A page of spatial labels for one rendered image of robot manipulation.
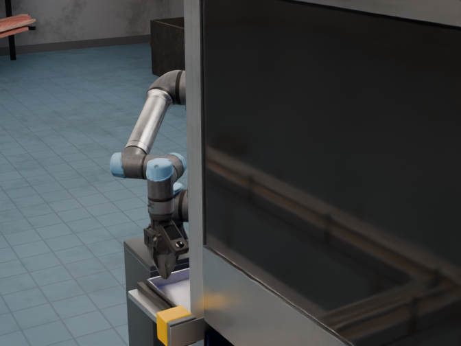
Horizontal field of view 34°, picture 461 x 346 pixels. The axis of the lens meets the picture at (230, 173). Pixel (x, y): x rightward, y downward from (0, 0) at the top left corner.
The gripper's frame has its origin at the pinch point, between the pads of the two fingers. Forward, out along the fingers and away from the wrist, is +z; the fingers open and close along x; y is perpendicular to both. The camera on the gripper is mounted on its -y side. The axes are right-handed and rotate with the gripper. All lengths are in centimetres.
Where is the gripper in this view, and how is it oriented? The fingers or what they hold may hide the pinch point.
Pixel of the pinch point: (167, 276)
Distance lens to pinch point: 229.2
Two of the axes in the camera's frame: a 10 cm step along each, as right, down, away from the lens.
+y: -5.4, -2.8, 8.0
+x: -8.4, 1.8, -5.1
